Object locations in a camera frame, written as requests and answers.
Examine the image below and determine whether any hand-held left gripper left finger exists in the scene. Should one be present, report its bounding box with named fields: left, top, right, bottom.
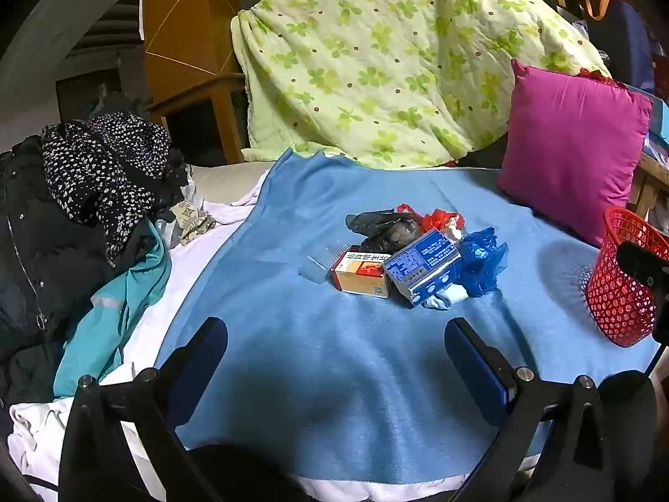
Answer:
left=59, top=317, right=229, bottom=502

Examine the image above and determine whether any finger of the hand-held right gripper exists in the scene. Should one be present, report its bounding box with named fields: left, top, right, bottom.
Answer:
left=617, top=241, right=669, bottom=288

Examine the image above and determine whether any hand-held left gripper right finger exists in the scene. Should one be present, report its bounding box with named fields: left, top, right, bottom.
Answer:
left=444, top=317, right=615, bottom=502

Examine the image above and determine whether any red plastic mesh basket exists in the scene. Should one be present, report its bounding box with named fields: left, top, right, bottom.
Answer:
left=585, top=206, right=669, bottom=348

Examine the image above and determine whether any blue plastic bag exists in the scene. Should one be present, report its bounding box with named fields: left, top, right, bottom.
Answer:
left=459, top=227, right=509, bottom=297

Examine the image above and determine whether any blue and white carton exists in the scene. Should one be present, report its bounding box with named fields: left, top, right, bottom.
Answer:
left=383, top=228, right=463, bottom=307

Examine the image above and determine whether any clear plastic piece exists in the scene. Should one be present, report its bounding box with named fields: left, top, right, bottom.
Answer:
left=299, top=241, right=348, bottom=284

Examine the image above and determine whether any orange carton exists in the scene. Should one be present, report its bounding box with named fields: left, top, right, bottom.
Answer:
left=330, top=251, right=393, bottom=299

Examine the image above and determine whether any red plastic bag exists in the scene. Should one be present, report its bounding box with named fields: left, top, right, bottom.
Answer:
left=396, top=204, right=466, bottom=233

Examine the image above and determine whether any black plastic bag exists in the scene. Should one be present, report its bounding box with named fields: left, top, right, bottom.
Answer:
left=346, top=209, right=423, bottom=254

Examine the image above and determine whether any wooden table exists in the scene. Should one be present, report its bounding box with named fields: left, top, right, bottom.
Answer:
left=627, top=151, right=669, bottom=220

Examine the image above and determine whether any teal jacket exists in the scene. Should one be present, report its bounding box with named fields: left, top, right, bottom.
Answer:
left=52, top=217, right=173, bottom=398

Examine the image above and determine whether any blue blanket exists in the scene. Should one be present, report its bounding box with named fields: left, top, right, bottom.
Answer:
left=154, top=149, right=664, bottom=484

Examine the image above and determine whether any beige patterned cloth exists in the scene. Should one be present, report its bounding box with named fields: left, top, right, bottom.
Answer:
left=170, top=200, right=216, bottom=246

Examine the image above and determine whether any magenta pillow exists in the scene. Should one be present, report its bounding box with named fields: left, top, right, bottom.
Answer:
left=496, top=59, right=654, bottom=248

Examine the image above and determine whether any light blue shoe box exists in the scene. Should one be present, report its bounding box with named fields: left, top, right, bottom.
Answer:
left=624, top=84, right=669, bottom=147

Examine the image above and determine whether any beige mattress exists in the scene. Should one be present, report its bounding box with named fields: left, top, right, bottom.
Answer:
left=188, top=161, right=273, bottom=206

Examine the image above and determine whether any black lace cloth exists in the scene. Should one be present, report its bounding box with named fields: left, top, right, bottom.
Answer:
left=151, top=147, right=195, bottom=220

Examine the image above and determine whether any black jacket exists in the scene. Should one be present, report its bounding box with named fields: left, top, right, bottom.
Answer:
left=0, top=136, right=168, bottom=403

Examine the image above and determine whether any green clover print quilt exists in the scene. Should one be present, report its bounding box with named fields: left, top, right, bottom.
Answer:
left=230, top=0, right=612, bottom=171

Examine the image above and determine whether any orange wooden cabinet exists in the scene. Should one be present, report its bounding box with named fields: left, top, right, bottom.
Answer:
left=142, top=0, right=246, bottom=163

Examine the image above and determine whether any navy bag with orange handle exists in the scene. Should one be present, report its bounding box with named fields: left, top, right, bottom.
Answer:
left=582, top=0, right=654, bottom=92

